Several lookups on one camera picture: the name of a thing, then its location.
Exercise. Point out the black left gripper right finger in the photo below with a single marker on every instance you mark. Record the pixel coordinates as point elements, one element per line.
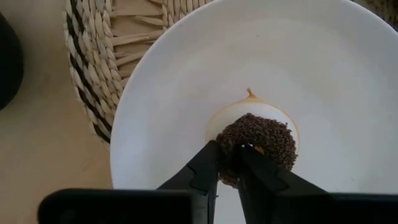
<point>258,180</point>

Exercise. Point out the round woven straw placemat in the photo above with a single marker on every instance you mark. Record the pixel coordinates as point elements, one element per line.
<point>93,46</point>

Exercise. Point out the potted green succulent plant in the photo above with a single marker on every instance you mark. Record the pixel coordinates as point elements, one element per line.
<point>7,62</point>

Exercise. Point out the small chocolate sprinkle donut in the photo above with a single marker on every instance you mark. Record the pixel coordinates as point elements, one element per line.
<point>264,133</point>

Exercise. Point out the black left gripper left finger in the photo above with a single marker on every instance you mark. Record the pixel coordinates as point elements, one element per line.
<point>205,174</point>

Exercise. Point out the white round plate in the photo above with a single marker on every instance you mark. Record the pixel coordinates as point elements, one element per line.
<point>248,46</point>

